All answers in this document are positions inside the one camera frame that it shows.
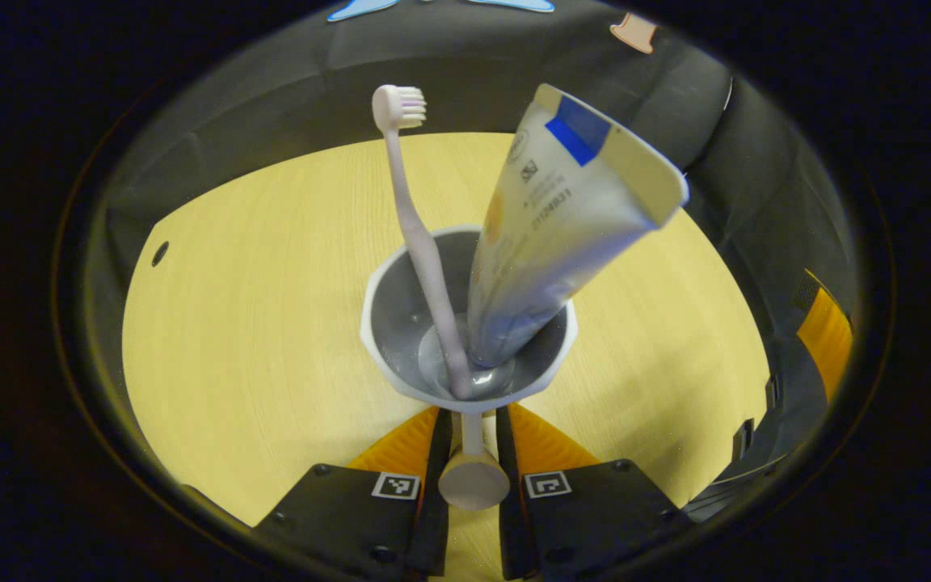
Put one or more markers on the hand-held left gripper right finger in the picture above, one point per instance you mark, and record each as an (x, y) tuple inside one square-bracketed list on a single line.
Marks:
[(510, 485)]

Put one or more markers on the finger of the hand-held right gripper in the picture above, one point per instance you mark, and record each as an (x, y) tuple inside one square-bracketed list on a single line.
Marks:
[(829, 339)]

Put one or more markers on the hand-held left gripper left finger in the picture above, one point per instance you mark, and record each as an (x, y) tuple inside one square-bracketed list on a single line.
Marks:
[(433, 485)]

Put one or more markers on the pale pink toothbrush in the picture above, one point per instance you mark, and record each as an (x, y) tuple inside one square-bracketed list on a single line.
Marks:
[(417, 234)]

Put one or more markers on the white toothpaste tube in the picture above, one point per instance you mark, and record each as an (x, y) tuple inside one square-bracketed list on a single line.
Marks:
[(546, 234)]

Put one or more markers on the round black desk grommet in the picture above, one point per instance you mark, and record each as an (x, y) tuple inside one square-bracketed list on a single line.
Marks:
[(160, 253)]

